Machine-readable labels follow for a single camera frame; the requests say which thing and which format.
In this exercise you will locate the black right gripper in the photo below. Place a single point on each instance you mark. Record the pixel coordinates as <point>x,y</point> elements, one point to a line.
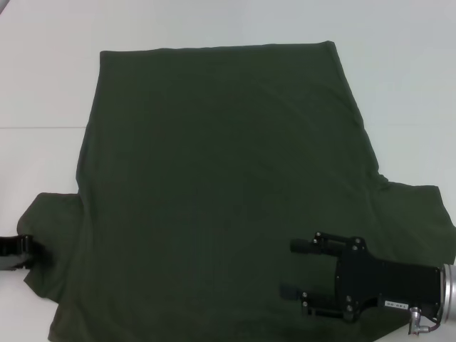
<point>388,285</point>

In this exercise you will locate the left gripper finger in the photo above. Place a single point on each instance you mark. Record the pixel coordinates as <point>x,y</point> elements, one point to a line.
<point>18,246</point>

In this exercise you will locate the dark green t-shirt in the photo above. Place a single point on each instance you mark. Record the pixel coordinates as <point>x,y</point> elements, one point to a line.
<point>221,171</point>

